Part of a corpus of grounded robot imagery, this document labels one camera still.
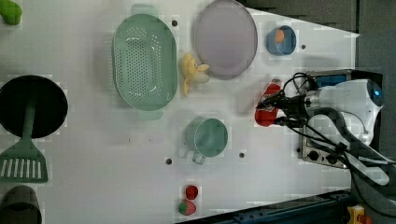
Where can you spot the peeled toy banana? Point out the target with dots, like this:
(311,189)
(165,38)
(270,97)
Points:
(192,73)

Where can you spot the green oval colander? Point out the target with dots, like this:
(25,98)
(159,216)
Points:
(144,56)

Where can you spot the green toy vegetable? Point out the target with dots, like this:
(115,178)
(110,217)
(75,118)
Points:
(10,12)

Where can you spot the blue metal frame rail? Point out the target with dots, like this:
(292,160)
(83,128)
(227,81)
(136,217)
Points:
(326,208)

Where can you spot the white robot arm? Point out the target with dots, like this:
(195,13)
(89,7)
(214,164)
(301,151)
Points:
(340,119)

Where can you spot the black round pan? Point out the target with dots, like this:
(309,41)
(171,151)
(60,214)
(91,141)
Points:
(46,98)

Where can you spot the grey cup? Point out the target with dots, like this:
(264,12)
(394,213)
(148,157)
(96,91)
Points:
(20,206)

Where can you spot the green slotted spatula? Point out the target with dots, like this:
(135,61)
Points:
(24,162)

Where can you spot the orange toy fruit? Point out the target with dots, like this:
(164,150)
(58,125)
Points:
(279,36)

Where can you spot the green cup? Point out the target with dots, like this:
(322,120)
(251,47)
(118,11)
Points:
(206,138)

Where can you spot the dark red toy strawberry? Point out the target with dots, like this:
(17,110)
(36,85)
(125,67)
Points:
(191,192)

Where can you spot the red ketchup bottle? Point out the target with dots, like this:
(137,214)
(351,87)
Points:
(266,116)

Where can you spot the blue bowl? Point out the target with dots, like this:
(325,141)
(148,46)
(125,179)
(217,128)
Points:
(287,46)

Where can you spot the red green toy strawberry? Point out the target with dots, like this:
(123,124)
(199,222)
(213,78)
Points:
(186,208)

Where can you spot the purple round plate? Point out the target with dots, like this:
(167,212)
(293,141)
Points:
(226,38)

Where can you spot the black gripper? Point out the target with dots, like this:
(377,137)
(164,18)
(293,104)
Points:
(295,115)

